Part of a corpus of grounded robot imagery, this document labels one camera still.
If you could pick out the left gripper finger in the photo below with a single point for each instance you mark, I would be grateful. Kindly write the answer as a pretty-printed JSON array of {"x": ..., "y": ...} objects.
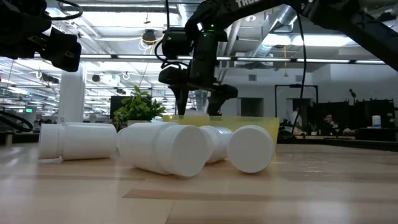
[
  {"x": 62, "y": 51},
  {"x": 21, "y": 40}
]

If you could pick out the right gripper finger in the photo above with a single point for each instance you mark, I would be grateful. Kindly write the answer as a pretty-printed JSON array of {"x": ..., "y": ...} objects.
[
  {"x": 216, "y": 102},
  {"x": 182, "y": 93}
]

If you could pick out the white plastic pill bottle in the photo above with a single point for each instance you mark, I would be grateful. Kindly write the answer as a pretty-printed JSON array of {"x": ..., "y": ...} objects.
[
  {"x": 250, "y": 149},
  {"x": 168, "y": 149},
  {"x": 219, "y": 143},
  {"x": 77, "y": 141}
]

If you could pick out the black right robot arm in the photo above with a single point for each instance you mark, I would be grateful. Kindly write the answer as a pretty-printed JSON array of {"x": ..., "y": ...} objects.
[{"x": 357, "y": 28}]

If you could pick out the yellow translucent plastic basket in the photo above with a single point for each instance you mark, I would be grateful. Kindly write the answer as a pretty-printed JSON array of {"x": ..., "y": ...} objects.
[{"x": 236, "y": 121}]

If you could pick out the white round pillar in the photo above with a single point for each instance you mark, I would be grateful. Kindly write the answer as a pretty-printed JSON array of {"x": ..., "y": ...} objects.
[{"x": 71, "y": 93}]

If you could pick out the green potted plant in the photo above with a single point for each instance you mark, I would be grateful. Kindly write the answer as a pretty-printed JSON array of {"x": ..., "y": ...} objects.
[{"x": 136, "y": 109}]

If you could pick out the long linear light bar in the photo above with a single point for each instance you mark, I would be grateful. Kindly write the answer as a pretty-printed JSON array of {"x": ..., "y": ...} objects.
[{"x": 124, "y": 57}]

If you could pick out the black monitor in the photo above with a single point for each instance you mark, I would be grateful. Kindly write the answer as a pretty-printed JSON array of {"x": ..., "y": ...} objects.
[{"x": 116, "y": 104}]

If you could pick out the black curved band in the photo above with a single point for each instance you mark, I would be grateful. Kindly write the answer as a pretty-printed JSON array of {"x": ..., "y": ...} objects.
[{"x": 26, "y": 122}]

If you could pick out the person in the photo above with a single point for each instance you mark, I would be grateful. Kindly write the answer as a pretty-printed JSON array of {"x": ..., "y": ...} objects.
[{"x": 328, "y": 119}]

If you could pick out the black office partition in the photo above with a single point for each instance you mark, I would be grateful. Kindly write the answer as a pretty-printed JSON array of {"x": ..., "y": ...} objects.
[{"x": 342, "y": 115}]

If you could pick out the black desk lamp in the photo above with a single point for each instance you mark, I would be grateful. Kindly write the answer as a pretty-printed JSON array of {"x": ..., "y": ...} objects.
[{"x": 352, "y": 92}]

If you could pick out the white cylindrical container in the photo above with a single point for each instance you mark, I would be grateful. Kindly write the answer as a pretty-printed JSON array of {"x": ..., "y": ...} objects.
[{"x": 376, "y": 121}]

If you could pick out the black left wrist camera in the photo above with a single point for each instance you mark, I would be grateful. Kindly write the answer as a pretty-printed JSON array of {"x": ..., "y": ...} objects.
[{"x": 21, "y": 7}]

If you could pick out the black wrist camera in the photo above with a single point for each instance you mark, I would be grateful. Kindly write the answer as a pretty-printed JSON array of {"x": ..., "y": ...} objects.
[
  {"x": 175, "y": 42},
  {"x": 21, "y": 7}
]

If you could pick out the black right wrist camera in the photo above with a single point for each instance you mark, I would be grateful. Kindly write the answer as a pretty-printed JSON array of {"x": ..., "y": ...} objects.
[{"x": 175, "y": 42}]

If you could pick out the black background gantry frame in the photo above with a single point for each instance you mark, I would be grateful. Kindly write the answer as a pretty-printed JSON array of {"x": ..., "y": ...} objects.
[{"x": 295, "y": 86}]

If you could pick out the silver ventilation duct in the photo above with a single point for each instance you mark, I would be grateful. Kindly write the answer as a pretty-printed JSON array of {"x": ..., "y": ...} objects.
[{"x": 280, "y": 21}]

